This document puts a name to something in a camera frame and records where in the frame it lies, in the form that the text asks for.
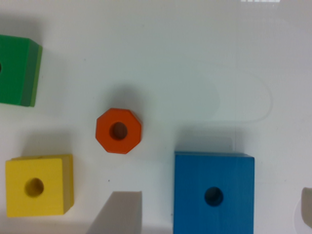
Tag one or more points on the blue square block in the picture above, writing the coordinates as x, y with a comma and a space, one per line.
214, 193

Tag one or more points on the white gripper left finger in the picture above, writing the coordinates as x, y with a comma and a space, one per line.
121, 214

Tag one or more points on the green square block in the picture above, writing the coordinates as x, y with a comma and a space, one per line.
20, 60

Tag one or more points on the yellow square block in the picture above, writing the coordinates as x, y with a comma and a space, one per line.
39, 185

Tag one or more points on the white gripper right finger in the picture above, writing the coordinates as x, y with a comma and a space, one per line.
306, 206

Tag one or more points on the orange octagonal block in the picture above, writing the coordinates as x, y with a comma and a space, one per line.
118, 130

